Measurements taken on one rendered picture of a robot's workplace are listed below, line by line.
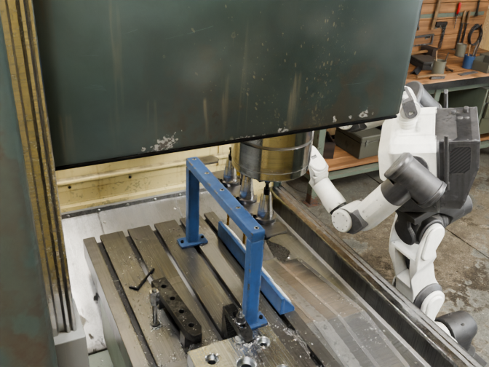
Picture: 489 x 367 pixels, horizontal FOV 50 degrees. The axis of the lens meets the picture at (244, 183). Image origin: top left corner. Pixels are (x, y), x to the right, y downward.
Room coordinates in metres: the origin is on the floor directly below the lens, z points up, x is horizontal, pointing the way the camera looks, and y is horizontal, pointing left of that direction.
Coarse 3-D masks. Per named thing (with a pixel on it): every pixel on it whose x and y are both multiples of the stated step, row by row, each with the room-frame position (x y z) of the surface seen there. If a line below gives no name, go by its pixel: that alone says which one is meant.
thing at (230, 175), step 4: (228, 160) 1.39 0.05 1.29; (228, 164) 1.38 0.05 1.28; (228, 168) 1.38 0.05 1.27; (232, 168) 1.38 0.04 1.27; (224, 172) 1.39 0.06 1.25; (228, 172) 1.38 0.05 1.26; (232, 172) 1.38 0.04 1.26; (224, 176) 1.38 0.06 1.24; (228, 176) 1.38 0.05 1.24; (232, 176) 1.38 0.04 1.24; (236, 176) 1.39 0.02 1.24; (224, 180) 1.38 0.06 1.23; (228, 180) 1.38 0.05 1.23; (232, 180) 1.38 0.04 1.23; (236, 180) 1.39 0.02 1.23
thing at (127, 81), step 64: (64, 0) 0.66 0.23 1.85; (128, 0) 0.69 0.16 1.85; (192, 0) 0.74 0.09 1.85; (256, 0) 0.78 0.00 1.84; (320, 0) 0.83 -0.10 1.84; (384, 0) 0.89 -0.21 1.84; (64, 64) 0.65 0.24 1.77; (128, 64) 0.69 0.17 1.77; (192, 64) 0.74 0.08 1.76; (256, 64) 0.79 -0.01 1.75; (320, 64) 0.84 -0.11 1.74; (384, 64) 0.91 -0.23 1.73; (64, 128) 0.65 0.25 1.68; (128, 128) 0.69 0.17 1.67; (192, 128) 0.74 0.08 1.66; (256, 128) 0.79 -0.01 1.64; (320, 128) 0.85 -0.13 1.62
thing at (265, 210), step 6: (270, 192) 1.21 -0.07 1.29; (264, 198) 1.19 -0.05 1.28; (270, 198) 1.19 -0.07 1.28; (264, 204) 1.19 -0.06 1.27; (270, 204) 1.19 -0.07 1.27; (258, 210) 1.19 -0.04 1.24; (264, 210) 1.18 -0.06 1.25; (270, 210) 1.19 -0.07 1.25; (258, 216) 1.19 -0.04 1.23; (264, 216) 1.18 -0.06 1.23; (270, 216) 1.19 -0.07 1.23
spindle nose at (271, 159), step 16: (240, 144) 0.90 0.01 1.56; (256, 144) 0.88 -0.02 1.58; (272, 144) 0.87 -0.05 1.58; (288, 144) 0.87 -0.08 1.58; (304, 144) 0.90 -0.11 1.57; (240, 160) 0.90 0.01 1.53; (256, 160) 0.88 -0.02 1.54; (272, 160) 0.87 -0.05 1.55; (288, 160) 0.88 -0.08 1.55; (304, 160) 0.90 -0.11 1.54; (256, 176) 0.88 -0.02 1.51; (272, 176) 0.87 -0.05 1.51; (288, 176) 0.88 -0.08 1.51
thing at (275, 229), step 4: (268, 224) 1.17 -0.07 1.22; (272, 224) 1.17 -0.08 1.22; (276, 224) 1.17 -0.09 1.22; (280, 224) 1.17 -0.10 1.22; (284, 224) 1.18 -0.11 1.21; (264, 228) 1.15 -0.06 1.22; (268, 228) 1.15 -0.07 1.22; (272, 228) 1.15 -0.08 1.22; (276, 228) 1.15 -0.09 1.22; (280, 228) 1.15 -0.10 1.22; (284, 228) 1.16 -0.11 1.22; (268, 232) 1.13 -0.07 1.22; (272, 232) 1.13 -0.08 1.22; (276, 232) 1.13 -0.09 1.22; (280, 232) 1.14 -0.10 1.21; (284, 232) 1.14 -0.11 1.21; (268, 236) 1.12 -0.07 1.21; (272, 236) 1.12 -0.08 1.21
